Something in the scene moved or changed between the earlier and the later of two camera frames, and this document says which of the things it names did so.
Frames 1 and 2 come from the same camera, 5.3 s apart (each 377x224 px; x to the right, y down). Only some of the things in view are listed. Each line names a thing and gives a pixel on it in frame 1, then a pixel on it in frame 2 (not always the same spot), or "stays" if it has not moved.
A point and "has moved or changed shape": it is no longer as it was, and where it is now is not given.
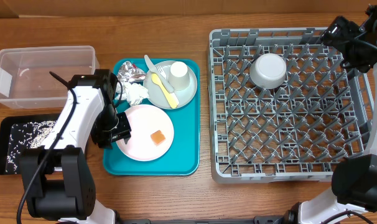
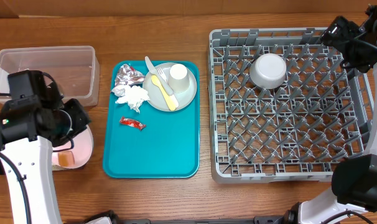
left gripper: [104, 140] → [81, 118]
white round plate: [145, 120] has moved or changed shape
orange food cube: [157, 137] has moved or changed shape
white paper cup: [179, 77] stays
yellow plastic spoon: [156, 79] stays
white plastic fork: [161, 71] stays
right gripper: [346, 27] stays
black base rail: [270, 219] stays
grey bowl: [268, 71] stays
